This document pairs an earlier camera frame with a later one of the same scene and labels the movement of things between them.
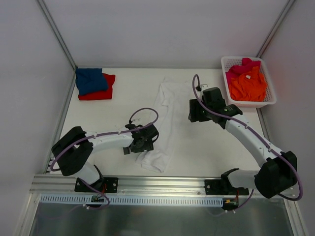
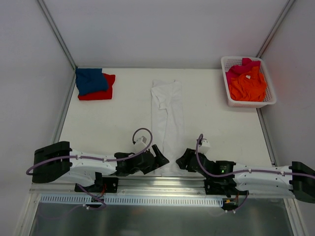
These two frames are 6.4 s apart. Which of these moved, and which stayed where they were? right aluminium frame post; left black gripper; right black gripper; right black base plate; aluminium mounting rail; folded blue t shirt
Moved: right black gripper; left black gripper
Stayed: folded blue t shirt; right black base plate; aluminium mounting rail; right aluminium frame post
